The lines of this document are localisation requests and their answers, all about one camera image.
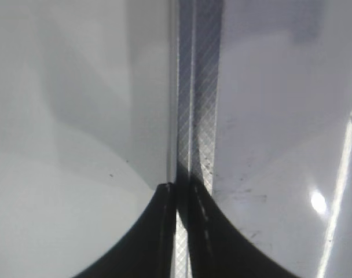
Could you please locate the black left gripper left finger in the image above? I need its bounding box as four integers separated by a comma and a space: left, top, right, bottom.
76, 183, 176, 278

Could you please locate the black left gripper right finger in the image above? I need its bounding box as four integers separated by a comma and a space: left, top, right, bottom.
187, 177, 295, 277

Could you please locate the white board with aluminium frame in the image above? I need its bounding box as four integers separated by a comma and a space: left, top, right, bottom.
173, 1, 352, 277

